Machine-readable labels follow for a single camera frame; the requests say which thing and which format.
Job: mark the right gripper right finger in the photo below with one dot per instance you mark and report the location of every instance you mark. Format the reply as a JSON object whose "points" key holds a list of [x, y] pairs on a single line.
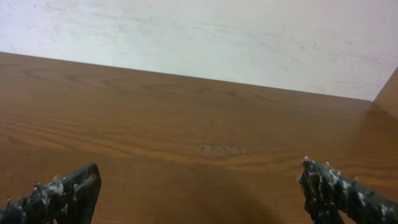
{"points": [[327, 193]]}

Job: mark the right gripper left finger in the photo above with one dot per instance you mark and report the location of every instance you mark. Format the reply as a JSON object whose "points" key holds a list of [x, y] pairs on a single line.
{"points": [[71, 199]]}

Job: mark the cardboard panel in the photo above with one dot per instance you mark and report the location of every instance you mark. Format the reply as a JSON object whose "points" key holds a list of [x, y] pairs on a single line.
{"points": [[387, 98]]}

